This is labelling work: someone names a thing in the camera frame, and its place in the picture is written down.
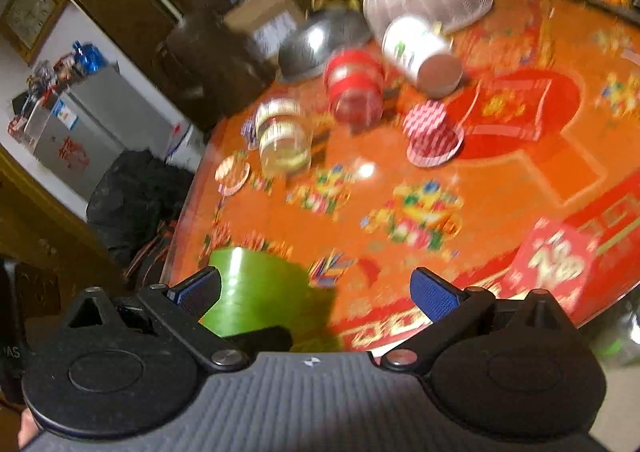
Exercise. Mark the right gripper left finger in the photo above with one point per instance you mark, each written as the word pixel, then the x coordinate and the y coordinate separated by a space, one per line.
pixel 178 311

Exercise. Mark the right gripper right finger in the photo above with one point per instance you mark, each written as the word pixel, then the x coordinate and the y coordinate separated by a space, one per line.
pixel 455 314

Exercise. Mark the green plastic cup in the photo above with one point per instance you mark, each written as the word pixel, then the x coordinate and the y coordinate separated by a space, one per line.
pixel 258 290

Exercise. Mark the red clear plastic cup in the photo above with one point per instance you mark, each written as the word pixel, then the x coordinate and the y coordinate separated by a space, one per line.
pixel 354 81

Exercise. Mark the white printed paper cup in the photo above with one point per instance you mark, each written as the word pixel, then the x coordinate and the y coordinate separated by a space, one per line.
pixel 424 56

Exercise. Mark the orange dotted cupcake liner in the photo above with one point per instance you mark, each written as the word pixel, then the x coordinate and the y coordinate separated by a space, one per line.
pixel 232 174

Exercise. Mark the red floral tablecloth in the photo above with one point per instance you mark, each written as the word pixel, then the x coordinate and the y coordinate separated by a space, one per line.
pixel 550 111

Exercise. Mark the red dotted cupcake liner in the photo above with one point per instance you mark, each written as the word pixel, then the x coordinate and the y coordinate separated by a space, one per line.
pixel 434 138

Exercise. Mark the clear glass jar white label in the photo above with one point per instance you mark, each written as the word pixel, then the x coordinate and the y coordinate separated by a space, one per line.
pixel 284 136

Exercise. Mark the grey mini fridge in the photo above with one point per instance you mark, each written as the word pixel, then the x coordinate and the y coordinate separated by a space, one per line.
pixel 86 127

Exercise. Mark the steel colander bowl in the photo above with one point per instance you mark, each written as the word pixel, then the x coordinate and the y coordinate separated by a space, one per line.
pixel 304 54

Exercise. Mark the cardboard box with label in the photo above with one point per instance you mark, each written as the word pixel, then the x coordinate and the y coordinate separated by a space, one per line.
pixel 266 23

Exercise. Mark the wooden wall clock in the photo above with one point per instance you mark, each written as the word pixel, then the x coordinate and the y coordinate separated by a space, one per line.
pixel 26 25

